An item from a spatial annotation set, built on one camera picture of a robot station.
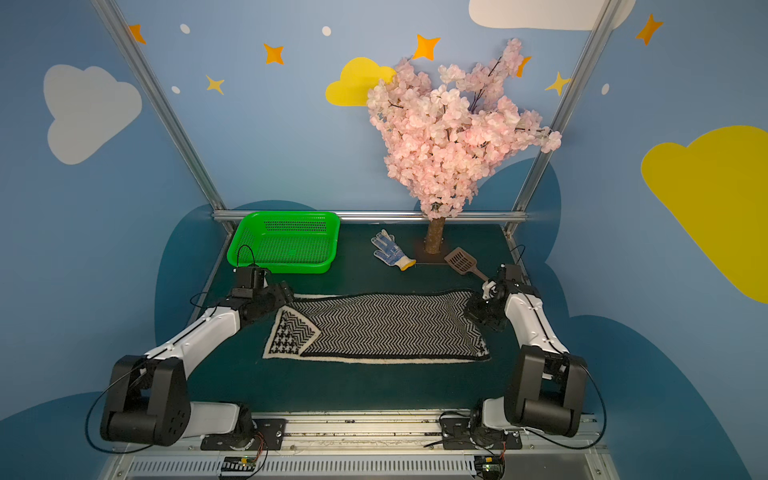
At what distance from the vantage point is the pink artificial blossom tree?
650mm

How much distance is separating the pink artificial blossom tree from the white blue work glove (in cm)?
33

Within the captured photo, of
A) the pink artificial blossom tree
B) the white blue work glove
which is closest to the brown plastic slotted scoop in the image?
the white blue work glove

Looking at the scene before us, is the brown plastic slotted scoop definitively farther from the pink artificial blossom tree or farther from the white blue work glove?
the pink artificial blossom tree

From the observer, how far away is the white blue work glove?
1100 mm
